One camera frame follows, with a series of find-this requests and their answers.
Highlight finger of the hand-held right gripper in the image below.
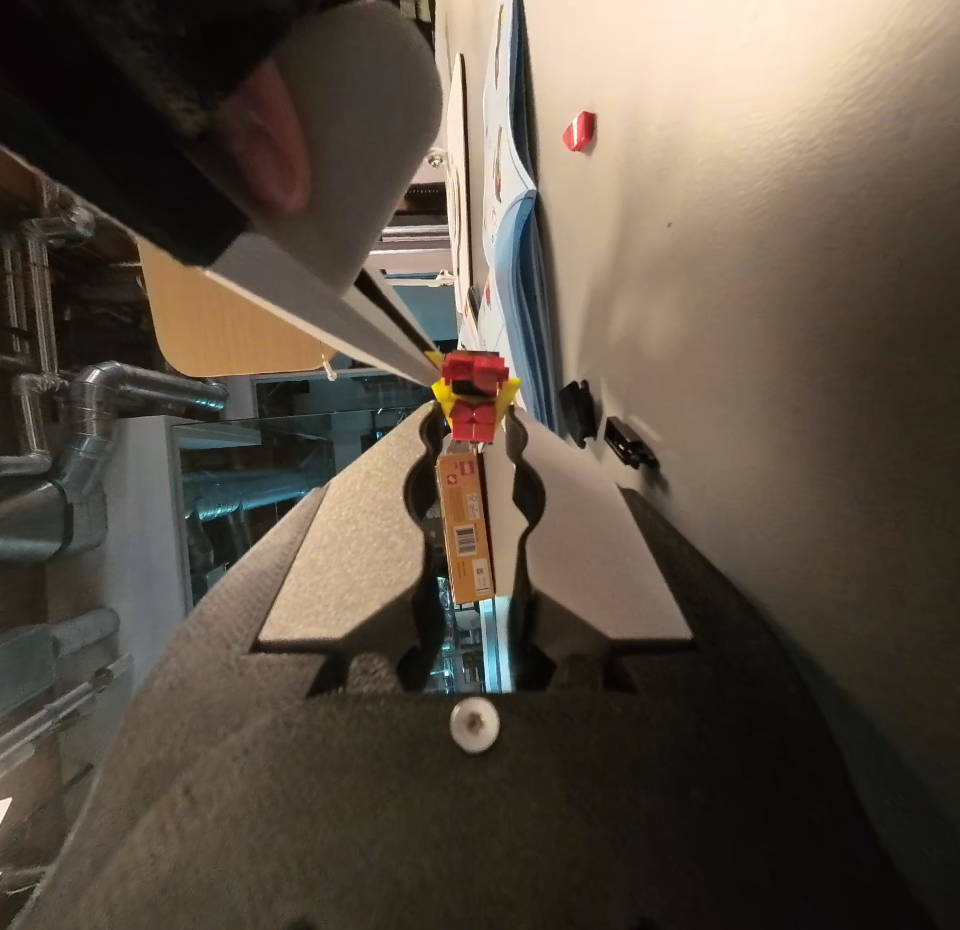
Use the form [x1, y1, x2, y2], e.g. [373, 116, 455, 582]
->
[352, 267, 445, 357]
[204, 232, 438, 387]

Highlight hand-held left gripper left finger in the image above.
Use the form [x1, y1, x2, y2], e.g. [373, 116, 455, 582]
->
[255, 403, 450, 672]

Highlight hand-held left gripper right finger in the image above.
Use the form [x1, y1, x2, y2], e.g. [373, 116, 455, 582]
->
[504, 405, 695, 672]

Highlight red yellow lego body assembly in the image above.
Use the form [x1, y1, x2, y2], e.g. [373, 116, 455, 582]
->
[431, 351, 522, 445]

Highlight lego instruction booklet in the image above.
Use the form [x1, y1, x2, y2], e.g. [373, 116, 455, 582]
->
[478, 0, 561, 434]

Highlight colourful cardboard lego box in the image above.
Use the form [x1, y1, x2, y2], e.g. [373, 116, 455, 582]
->
[435, 442, 498, 605]

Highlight black clip lego piece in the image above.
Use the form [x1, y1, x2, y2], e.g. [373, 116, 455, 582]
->
[603, 416, 661, 471]

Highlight black wedge lego piece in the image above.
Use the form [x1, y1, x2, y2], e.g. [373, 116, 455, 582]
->
[558, 378, 599, 449]

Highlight person's right hand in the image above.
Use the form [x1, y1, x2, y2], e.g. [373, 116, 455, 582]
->
[223, 66, 314, 216]

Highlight silver ventilation ducts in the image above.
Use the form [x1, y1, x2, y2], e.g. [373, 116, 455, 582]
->
[0, 187, 230, 556]

